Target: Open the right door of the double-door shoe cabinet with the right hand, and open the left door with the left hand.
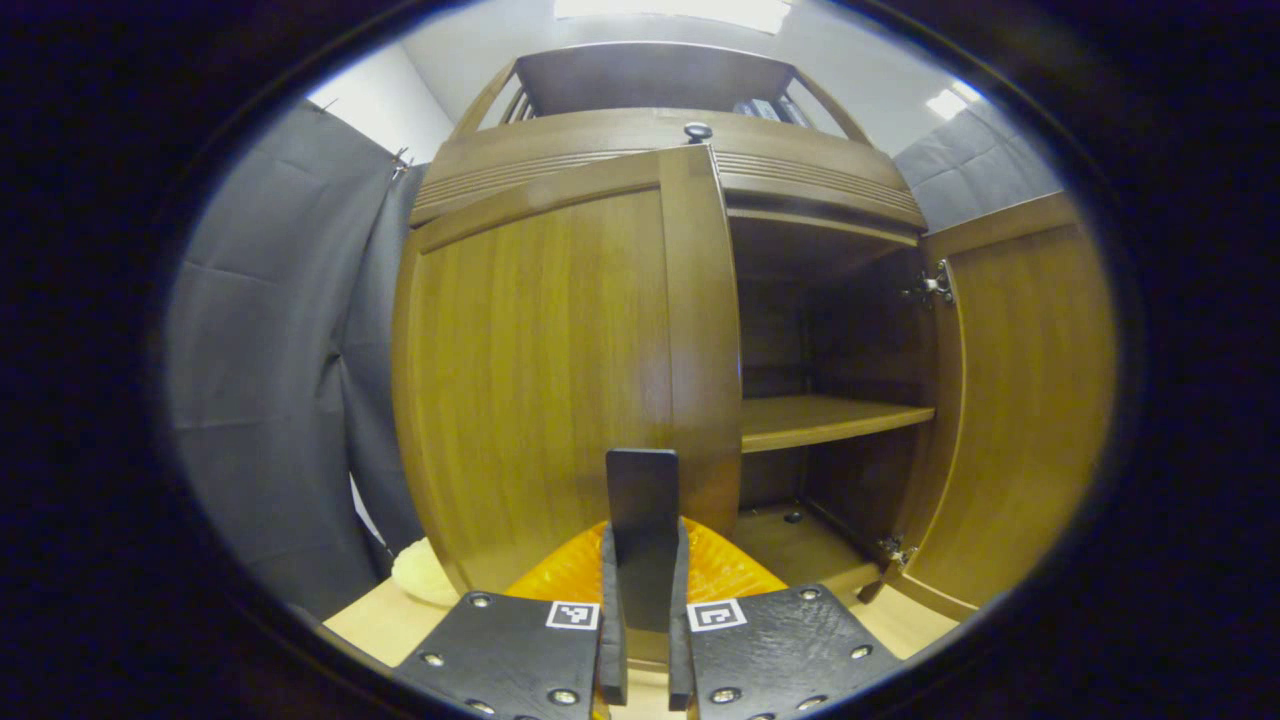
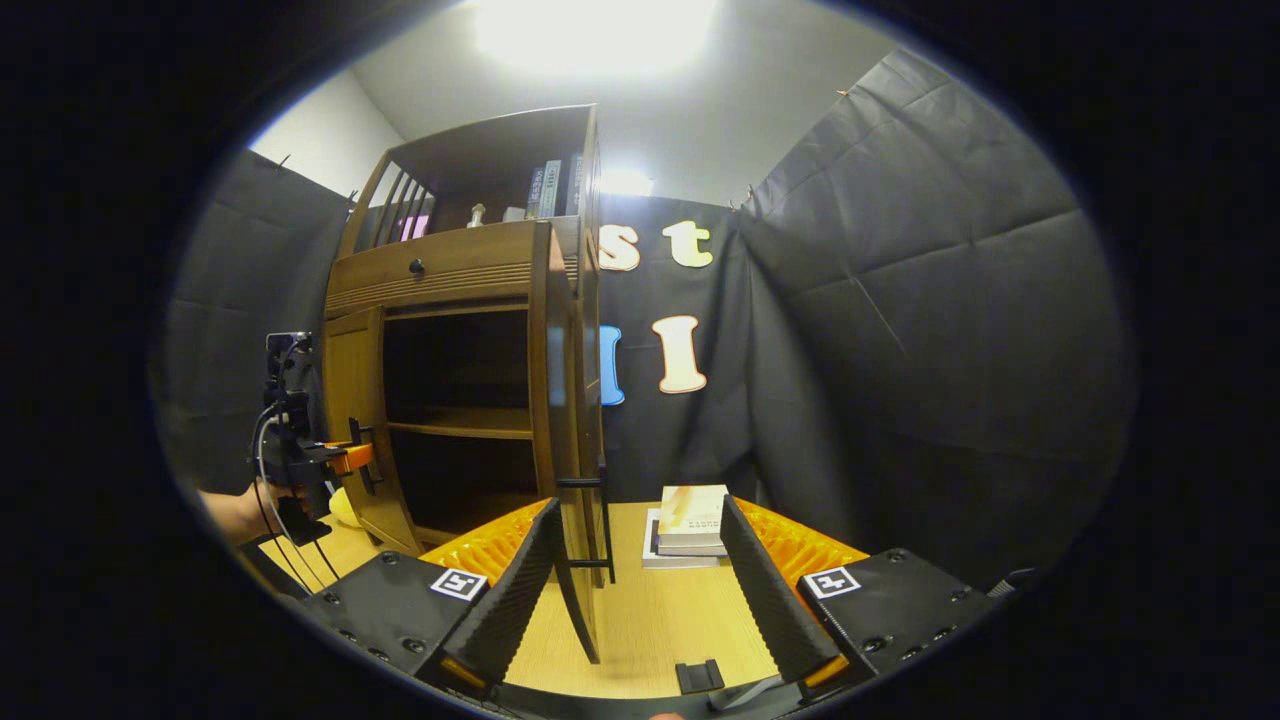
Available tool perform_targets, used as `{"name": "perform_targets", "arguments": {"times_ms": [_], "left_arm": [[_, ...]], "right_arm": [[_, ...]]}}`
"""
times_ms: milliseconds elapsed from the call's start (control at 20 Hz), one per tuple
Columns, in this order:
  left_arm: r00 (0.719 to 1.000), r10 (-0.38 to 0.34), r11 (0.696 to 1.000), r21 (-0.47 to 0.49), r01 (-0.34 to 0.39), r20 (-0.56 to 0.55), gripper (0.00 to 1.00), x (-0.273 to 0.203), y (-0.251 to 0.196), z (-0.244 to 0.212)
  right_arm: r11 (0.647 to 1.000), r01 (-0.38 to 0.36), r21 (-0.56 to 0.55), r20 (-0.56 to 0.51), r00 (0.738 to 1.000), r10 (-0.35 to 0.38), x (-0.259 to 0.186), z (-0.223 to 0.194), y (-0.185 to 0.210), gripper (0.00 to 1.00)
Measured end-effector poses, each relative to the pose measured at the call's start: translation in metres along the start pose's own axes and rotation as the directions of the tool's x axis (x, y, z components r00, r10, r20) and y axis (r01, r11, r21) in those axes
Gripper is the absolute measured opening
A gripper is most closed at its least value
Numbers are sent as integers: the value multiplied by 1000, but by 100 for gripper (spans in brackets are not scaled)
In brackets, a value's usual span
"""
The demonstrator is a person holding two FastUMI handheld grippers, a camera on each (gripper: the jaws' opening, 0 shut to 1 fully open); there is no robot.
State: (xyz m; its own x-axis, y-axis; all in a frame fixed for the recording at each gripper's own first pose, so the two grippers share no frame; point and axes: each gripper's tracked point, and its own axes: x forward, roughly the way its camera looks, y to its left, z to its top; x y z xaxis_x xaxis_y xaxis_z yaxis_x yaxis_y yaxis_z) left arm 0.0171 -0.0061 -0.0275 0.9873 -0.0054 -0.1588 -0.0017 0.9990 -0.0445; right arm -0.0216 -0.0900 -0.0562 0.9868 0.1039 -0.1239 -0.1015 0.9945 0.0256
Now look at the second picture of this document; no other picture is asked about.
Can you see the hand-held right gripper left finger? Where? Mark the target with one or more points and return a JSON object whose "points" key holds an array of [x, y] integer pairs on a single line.
{"points": [[515, 590]]}

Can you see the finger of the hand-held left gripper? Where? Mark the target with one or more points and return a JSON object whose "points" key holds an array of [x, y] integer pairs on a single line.
{"points": [[345, 458]]}

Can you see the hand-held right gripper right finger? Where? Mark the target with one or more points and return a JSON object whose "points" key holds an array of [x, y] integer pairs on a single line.
{"points": [[765, 590]]}

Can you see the wooden shoe cabinet door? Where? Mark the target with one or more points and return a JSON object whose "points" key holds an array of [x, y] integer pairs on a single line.
{"points": [[565, 420], [350, 390]]}

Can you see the wooden double-door shoe cabinet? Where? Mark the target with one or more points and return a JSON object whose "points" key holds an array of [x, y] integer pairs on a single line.
{"points": [[450, 265]]}

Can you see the wooden cabinet inner shelf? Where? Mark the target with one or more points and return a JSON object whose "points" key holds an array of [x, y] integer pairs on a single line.
{"points": [[460, 428]]}

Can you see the yellow rounded object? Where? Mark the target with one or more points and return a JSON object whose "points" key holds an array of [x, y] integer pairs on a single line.
{"points": [[345, 508]]}

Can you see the white flat book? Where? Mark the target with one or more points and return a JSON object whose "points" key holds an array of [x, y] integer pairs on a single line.
{"points": [[652, 555]]}

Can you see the small pump bottle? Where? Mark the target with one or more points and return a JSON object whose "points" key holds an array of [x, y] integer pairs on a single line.
{"points": [[477, 217]]}

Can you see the black backdrop cloth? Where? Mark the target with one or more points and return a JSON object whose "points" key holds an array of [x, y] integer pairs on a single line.
{"points": [[900, 350]]}

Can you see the grey-blue upright book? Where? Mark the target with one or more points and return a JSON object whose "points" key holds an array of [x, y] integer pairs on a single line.
{"points": [[535, 195]]}

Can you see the teal upright book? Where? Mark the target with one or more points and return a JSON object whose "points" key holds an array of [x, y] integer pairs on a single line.
{"points": [[551, 190]]}

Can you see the small ceiling light panel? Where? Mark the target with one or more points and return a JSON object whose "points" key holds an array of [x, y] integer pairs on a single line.
{"points": [[627, 183]]}

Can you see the large ceiling light panel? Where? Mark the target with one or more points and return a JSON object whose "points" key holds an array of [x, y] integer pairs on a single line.
{"points": [[595, 30]]}

